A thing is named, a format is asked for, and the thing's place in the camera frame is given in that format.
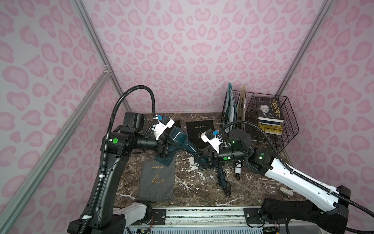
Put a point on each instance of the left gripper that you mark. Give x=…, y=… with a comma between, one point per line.
x=165, y=145

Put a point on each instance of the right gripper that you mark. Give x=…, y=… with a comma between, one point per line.
x=215, y=156

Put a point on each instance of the grey hair dryer pouch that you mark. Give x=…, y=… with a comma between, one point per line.
x=156, y=181

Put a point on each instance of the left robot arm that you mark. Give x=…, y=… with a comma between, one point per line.
x=116, y=148

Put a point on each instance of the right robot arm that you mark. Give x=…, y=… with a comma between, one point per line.
x=325, y=205

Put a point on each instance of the white hair dryer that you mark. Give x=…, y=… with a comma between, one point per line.
x=237, y=169

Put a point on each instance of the plain black pouch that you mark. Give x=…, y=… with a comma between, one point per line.
x=177, y=126

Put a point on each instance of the black pouch gold print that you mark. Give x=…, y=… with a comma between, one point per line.
x=195, y=130

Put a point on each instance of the yellow striped book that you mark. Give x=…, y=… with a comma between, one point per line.
x=271, y=127

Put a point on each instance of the book with portrait cover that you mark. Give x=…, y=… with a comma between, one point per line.
x=269, y=109

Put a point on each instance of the white eraser block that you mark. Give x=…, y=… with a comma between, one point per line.
x=286, y=192

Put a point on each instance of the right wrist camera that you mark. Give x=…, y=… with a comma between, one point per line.
x=213, y=138

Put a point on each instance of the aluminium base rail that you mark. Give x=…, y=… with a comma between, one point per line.
x=218, y=220

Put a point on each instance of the black wire basket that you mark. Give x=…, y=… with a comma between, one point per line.
x=290, y=125

